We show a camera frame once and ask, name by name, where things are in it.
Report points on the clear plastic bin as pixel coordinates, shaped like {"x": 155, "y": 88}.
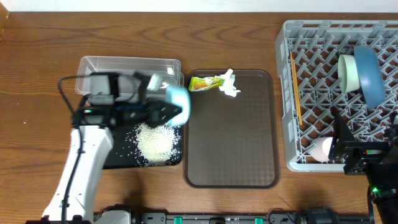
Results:
{"x": 128, "y": 65}

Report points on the pile of white rice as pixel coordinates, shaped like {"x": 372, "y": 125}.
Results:
{"x": 148, "y": 147}

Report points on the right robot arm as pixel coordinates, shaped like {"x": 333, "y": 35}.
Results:
{"x": 382, "y": 179}

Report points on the pink small cup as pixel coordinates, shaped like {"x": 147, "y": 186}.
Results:
{"x": 321, "y": 148}

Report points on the dark blue large bowl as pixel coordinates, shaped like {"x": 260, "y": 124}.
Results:
{"x": 370, "y": 78}

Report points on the light blue rice bowl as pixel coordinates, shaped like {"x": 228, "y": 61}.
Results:
{"x": 178, "y": 96}

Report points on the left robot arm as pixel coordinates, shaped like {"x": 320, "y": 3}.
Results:
{"x": 94, "y": 123}

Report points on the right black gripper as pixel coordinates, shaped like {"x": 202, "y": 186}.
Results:
{"x": 364, "y": 152}

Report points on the white tissue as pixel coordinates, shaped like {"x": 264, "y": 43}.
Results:
{"x": 228, "y": 83}

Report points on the wooden chopstick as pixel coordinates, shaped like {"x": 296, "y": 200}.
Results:
{"x": 296, "y": 90}

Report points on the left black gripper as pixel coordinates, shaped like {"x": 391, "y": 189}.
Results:
{"x": 155, "y": 115}

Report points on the black plastic tray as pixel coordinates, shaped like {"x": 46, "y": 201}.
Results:
{"x": 117, "y": 158}

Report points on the brown serving tray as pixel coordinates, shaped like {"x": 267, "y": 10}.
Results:
{"x": 231, "y": 142}

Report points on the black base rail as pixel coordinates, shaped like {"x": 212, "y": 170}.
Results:
{"x": 217, "y": 218}

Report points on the mint green small bowl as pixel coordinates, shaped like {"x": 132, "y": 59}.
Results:
{"x": 348, "y": 74}

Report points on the yellow green snack wrapper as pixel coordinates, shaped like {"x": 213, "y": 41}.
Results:
{"x": 202, "y": 84}

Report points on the grey dishwasher rack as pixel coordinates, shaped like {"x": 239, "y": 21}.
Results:
{"x": 316, "y": 47}

